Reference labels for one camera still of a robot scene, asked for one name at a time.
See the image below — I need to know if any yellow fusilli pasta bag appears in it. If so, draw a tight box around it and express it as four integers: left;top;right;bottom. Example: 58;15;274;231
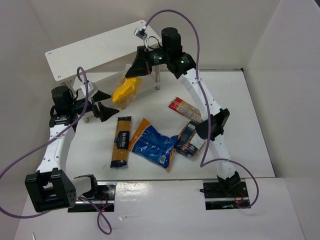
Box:
112;76;143;110

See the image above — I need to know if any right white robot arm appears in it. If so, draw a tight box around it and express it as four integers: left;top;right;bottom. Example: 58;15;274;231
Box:
125;27;241;196

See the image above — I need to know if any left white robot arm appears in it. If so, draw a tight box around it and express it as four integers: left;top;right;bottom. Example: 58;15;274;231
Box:
24;84;118;213

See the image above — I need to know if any white two-tier metal shelf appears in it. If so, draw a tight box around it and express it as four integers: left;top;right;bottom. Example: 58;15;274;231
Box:
45;20;146;94

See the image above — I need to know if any blue orange pasta bag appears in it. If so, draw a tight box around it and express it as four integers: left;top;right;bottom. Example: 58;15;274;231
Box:
128;118;179;171

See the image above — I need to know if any red clear pasta bag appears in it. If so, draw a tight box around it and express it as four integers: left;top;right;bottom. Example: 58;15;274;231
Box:
168;97;203;124

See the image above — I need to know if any dark blue pasta bag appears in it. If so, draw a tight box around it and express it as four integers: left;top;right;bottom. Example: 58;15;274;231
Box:
174;120;206;158

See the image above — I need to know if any La Sicilia spaghetti pack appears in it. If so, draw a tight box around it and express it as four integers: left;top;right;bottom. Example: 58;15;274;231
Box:
110;116;132;168

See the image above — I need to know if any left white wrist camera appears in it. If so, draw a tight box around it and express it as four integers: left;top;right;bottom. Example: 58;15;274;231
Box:
80;81;98;98

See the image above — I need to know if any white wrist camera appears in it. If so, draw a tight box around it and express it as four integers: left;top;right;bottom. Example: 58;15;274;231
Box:
133;26;148;41
80;81;98;98

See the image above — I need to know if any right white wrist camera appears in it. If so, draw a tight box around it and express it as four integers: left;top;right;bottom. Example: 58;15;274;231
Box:
133;26;148;41

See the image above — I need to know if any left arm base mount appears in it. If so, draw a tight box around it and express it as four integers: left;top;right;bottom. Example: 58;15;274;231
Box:
67;181;117;213

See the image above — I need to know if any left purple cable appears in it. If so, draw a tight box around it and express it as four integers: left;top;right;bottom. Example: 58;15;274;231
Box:
0;66;113;235

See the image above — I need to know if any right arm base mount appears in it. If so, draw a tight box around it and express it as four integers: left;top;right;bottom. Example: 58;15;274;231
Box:
199;181;250;210

